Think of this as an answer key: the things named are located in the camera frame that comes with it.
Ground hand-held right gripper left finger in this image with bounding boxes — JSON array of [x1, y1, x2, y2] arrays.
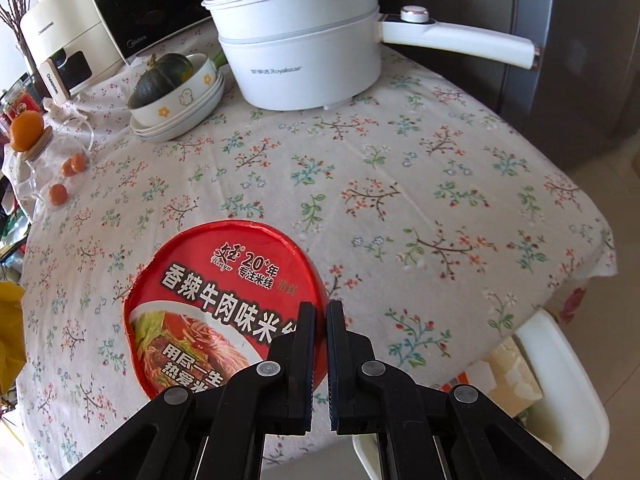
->
[[60, 301, 318, 480]]

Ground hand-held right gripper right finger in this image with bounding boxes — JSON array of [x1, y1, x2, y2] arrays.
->
[[325, 299, 591, 480]]

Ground red round noodle lid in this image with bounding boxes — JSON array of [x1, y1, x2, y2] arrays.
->
[[123, 219, 328, 401]]

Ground white plastic bin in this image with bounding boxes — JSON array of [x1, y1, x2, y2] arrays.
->
[[350, 307, 611, 480]]

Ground floral tablecloth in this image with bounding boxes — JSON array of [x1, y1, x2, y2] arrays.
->
[[15, 20, 617, 480]]

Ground white deep plate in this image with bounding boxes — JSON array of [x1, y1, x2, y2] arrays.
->
[[131, 71, 224, 136], [132, 80, 226, 142]]

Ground flower print white bowl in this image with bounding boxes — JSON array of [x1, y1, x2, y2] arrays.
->
[[127, 52, 217, 128]]

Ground yellow plastic bag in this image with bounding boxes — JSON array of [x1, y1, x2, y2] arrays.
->
[[0, 281, 26, 396]]

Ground white electric cooking pot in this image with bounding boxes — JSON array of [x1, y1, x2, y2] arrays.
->
[[201, 0, 541, 111]]

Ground dark green pumpkin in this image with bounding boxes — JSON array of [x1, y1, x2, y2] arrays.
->
[[129, 55, 195, 109]]

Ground clear glass jar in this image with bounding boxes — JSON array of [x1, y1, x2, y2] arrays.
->
[[15, 102, 96, 221]]

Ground large orange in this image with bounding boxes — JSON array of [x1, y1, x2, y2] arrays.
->
[[10, 110, 46, 152]]

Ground black front microwave oven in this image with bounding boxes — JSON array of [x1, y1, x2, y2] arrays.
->
[[79, 0, 236, 63]]

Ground grey refrigerator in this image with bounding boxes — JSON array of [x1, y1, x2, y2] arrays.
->
[[500, 0, 640, 171]]

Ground cream air fryer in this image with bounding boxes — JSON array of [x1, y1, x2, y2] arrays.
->
[[19, 0, 128, 103]]

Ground dried twigs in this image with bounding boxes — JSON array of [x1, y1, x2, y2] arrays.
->
[[0, 0, 37, 61]]

